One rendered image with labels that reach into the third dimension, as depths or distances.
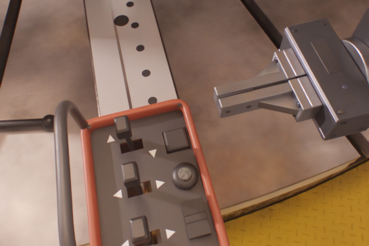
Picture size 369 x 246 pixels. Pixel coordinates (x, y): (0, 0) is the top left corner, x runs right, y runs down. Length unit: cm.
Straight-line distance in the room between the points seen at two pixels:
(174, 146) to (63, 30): 92
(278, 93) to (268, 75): 2
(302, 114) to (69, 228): 25
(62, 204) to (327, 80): 28
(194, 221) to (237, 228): 82
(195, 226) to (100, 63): 37
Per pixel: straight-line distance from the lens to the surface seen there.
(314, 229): 125
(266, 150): 96
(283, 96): 39
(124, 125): 37
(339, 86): 39
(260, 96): 37
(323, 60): 40
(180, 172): 39
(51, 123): 103
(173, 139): 42
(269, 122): 99
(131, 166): 35
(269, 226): 122
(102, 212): 41
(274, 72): 39
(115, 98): 60
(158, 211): 40
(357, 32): 42
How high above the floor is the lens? 118
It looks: 59 degrees down
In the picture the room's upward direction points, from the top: 6 degrees counter-clockwise
